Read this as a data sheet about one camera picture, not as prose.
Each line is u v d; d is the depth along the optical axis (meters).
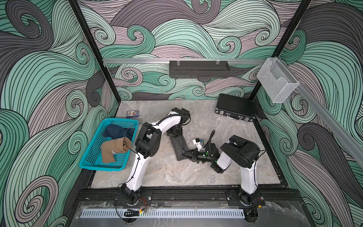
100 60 0.93
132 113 1.10
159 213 0.70
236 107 1.22
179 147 0.88
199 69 0.97
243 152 0.52
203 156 0.79
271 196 0.75
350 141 0.52
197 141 0.87
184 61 0.94
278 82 0.78
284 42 0.84
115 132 0.92
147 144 0.57
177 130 0.79
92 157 0.83
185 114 0.79
